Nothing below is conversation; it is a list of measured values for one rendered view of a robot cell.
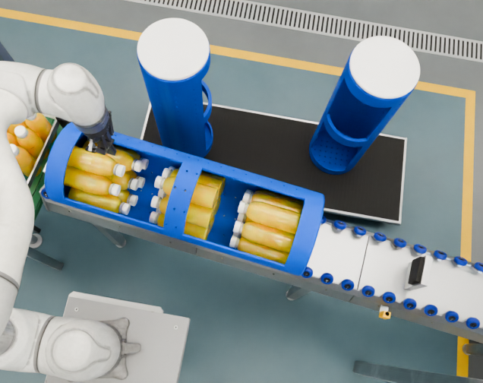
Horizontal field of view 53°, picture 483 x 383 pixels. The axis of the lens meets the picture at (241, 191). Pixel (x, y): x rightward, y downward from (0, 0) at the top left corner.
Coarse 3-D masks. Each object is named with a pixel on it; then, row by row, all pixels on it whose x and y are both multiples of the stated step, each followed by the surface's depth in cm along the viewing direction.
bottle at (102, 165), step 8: (72, 152) 155; (80, 152) 155; (88, 152) 156; (72, 160) 155; (80, 160) 154; (88, 160) 154; (96, 160) 154; (104, 160) 155; (112, 160) 156; (80, 168) 156; (88, 168) 155; (96, 168) 154; (104, 168) 154; (112, 168) 155
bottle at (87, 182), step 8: (72, 168) 158; (72, 176) 157; (80, 176) 157; (88, 176) 157; (96, 176) 158; (104, 176) 159; (64, 184) 159; (72, 184) 158; (80, 184) 157; (88, 184) 157; (96, 184) 156; (104, 184) 157; (112, 184) 158; (96, 192) 158; (104, 192) 158
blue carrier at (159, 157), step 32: (64, 128) 154; (64, 160) 150; (160, 160) 172; (192, 160) 155; (64, 192) 168; (192, 192) 148; (224, 192) 174; (288, 192) 152; (224, 224) 174; (256, 256) 153
